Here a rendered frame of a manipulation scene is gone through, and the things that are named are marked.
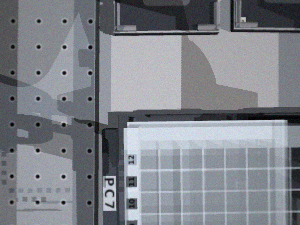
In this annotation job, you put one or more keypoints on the grey flat base plate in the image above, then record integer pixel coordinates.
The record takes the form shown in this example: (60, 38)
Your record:
(47, 112)

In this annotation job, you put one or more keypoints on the black well plate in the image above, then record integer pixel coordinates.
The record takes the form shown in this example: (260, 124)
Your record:
(291, 119)

